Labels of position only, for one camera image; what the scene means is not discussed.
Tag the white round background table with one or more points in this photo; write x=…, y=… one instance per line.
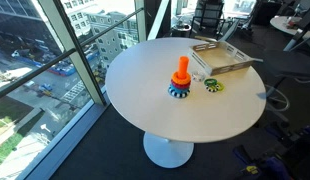
x=281, y=25

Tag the black and blue clamp pile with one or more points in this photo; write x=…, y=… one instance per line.
x=278, y=160

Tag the black background chair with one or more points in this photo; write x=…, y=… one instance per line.
x=208, y=15

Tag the wooden slatted tray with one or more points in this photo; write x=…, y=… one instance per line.
x=221, y=57

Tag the black window railing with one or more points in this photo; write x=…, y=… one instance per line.
x=38, y=70

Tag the white table pedestal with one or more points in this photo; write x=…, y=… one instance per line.
x=168, y=151

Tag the orange stacking toy post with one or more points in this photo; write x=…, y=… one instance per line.
x=183, y=66

